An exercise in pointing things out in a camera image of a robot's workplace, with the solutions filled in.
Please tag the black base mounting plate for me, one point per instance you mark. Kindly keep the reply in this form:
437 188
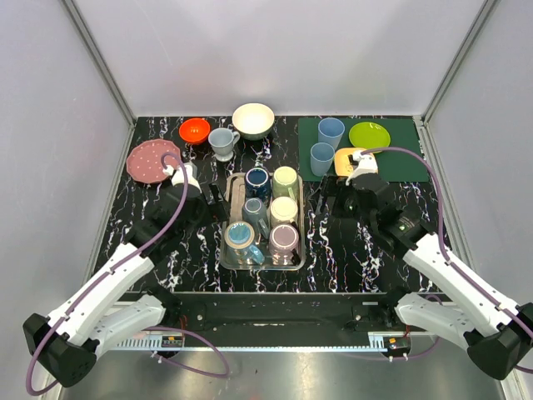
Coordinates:
282 320

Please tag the right aluminium frame post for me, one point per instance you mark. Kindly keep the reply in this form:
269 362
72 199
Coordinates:
474 31

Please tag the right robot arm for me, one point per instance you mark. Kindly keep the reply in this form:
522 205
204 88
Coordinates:
494 330

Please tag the left aluminium frame post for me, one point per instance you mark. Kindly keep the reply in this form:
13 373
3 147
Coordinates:
83 30

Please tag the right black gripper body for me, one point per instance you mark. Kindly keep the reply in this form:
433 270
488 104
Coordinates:
345 202

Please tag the silver metal tray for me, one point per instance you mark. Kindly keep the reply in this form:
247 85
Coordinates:
236 196

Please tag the aluminium frame post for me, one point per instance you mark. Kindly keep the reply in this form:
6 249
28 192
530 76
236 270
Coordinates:
83 30
474 31

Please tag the light green mug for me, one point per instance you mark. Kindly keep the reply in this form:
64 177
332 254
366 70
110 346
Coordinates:
285 183

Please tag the dark green mat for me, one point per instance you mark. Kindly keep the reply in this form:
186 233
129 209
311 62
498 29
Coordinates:
393 166

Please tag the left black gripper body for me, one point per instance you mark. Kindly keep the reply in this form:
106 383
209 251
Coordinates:
211 202

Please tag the dark blue mug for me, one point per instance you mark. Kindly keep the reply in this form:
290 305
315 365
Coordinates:
257 184

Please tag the lilac purple mug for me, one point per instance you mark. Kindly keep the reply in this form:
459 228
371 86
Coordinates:
283 245

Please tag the blue butterfly mug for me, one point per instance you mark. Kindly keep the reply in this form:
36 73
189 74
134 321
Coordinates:
240 239

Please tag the large white bowl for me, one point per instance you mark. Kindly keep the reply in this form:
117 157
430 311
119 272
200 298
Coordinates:
253 121

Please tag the blue plastic tumbler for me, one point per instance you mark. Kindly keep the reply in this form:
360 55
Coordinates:
322 156
331 131

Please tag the orange red bowl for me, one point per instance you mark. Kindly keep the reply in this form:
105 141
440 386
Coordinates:
194 130

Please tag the pink dotted plate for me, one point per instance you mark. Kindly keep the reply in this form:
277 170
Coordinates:
144 163

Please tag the light blue footed cup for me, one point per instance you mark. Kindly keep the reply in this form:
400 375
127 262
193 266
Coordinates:
222 140

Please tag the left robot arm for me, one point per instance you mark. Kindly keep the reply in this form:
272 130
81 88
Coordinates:
69 340

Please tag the lime green plate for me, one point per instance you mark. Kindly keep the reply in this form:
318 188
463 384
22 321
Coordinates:
369 135

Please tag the blue plastic tumbler front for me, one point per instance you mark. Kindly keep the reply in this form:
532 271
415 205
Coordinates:
322 156

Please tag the grey slotted cable duct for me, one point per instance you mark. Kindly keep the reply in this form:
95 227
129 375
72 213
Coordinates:
372 343

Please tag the cream white mug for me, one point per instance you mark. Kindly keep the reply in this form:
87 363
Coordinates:
283 210

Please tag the yellow square plate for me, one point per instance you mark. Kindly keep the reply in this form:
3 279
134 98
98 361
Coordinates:
342 165

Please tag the blue plastic tumbler rear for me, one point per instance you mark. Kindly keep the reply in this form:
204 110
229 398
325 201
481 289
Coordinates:
331 131

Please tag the grey blue mug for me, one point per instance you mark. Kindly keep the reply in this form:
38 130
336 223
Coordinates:
254 212

